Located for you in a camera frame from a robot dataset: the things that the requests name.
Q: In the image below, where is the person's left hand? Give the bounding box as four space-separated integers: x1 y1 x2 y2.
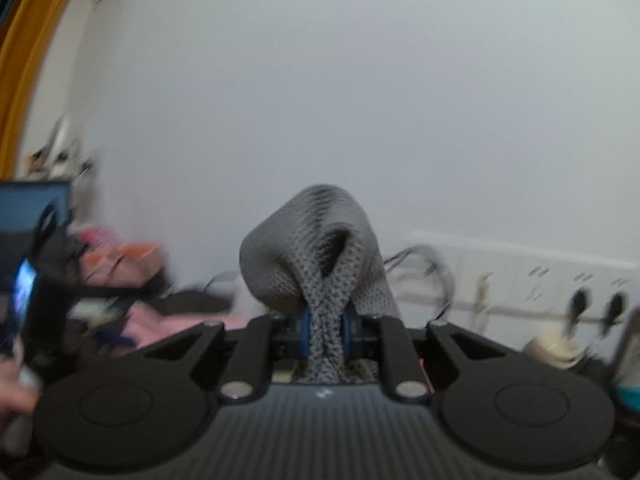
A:
0 360 43 428

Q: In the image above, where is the pink box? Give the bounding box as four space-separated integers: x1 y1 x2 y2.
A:
80 242 163 281

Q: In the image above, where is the pink knitted cloth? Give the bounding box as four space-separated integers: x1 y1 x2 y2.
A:
122 305 246 351

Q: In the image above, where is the grey knitted cloth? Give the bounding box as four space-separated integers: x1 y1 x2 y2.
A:
239 184 403 386

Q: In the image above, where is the black plug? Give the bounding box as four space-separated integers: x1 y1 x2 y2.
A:
602 290 628 333
570 287 591 331

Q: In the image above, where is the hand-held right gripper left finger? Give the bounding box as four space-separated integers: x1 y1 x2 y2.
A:
149 311 314 404

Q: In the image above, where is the small green bowl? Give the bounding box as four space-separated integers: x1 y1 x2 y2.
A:
522 332 586 368

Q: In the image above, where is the white wall socket panel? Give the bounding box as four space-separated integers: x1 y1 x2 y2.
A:
407 231 640 323

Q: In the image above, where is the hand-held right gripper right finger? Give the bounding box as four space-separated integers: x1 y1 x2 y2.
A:
340 311 501 404

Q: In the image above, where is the blue lit screen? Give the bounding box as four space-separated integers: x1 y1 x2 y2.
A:
0 180 73 236

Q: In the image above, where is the black cable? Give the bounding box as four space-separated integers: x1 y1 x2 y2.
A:
382 244 456 321

